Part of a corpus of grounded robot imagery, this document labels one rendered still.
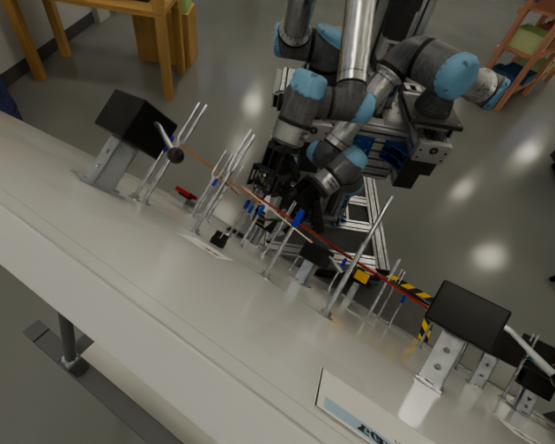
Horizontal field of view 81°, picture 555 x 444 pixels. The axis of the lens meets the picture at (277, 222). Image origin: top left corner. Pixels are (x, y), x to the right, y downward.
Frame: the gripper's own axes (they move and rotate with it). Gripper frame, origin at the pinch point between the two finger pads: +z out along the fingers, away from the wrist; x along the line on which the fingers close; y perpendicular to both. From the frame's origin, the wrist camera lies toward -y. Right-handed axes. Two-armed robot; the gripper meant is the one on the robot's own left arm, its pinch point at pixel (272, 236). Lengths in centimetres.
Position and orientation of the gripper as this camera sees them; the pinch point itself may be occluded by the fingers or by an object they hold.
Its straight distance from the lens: 96.8
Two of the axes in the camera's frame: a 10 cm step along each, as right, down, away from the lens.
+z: -7.6, 6.5, 0.6
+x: 2.6, 3.8, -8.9
